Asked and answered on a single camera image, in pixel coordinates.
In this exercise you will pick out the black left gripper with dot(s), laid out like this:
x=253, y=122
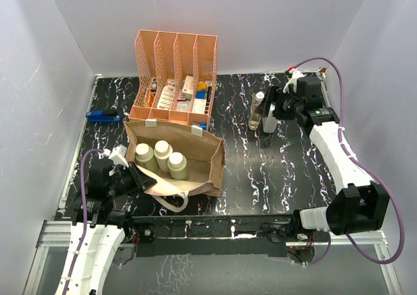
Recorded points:
x=141, y=180

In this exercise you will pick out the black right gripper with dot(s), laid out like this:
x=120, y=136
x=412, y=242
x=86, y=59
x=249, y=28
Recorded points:
x=279, y=95

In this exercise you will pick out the white bottle dark grey cap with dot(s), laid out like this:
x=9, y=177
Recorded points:
x=269, y=122

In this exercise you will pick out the clear bottle amber liquid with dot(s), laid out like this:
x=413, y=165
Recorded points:
x=255, y=118

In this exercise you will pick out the brown canvas tote bag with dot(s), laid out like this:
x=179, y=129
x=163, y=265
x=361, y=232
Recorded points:
x=204, y=153

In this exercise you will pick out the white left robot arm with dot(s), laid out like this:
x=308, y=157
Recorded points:
x=97, y=229

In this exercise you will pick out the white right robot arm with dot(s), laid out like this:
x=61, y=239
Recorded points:
x=360, y=204

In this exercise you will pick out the green bottle beige cap left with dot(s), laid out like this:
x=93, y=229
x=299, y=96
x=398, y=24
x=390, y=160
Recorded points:
x=145, y=157

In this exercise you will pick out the green bottle beige cap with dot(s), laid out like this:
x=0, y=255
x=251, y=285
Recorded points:
x=177, y=165
x=145, y=157
x=162, y=152

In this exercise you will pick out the green bottle beige cap middle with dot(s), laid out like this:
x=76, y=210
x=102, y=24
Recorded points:
x=162, y=152

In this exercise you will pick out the green bottle beige cap right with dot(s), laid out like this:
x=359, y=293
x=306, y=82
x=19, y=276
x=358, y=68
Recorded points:
x=177, y=165

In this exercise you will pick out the yellow blue small boxes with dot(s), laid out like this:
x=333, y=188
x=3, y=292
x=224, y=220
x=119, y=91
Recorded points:
x=204, y=90

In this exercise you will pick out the white box with icons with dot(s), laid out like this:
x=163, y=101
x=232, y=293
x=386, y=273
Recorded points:
x=199, y=106

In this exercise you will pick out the white red small box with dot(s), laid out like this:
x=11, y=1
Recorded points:
x=187, y=90

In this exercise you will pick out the blue stapler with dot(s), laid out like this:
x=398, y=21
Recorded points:
x=103, y=116

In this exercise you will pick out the orange items in organizer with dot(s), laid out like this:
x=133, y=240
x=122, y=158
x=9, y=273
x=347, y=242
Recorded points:
x=147, y=95

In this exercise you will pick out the white medicine box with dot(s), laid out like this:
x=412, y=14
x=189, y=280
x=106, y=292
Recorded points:
x=166, y=98

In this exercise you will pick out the pink plastic file organizer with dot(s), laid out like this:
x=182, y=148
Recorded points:
x=170, y=57

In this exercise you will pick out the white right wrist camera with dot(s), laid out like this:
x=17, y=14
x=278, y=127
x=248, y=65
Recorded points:
x=294, y=76

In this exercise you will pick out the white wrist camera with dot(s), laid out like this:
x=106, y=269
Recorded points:
x=294, y=76
x=117, y=155

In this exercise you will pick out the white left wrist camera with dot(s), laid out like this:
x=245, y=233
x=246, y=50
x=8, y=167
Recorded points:
x=117, y=155

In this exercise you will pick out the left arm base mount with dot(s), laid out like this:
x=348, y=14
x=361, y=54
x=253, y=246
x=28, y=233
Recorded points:
x=139, y=233

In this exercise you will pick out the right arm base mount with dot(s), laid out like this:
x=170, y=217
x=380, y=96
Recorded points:
x=278, y=233

